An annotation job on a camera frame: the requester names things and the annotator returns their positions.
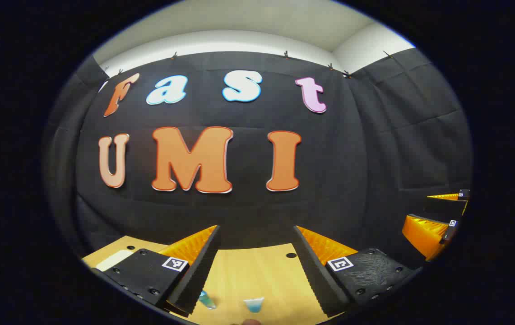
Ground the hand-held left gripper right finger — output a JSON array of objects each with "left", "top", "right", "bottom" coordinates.
[{"left": 293, "top": 225, "right": 422, "bottom": 318}]

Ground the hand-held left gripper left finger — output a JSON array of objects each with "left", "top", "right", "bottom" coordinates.
[{"left": 91, "top": 225, "right": 222, "bottom": 316}]

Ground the blue skin care bottle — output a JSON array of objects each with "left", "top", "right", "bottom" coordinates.
[{"left": 198, "top": 290, "right": 217, "bottom": 310}]

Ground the light blue skin care tube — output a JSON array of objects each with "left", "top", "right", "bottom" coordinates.
[{"left": 243, "top": 297, "right": 265, "bottom": 314}]

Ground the black backdrop cloth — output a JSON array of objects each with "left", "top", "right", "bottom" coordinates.
[{"left": 43, "top": 47, "right": 473, "bottom": 271}]

